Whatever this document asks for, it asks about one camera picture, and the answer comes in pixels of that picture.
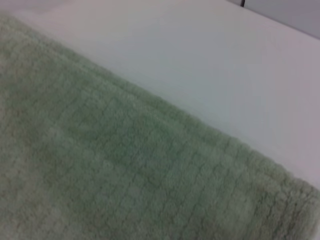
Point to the green ribbed towel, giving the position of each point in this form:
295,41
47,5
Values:
100,162

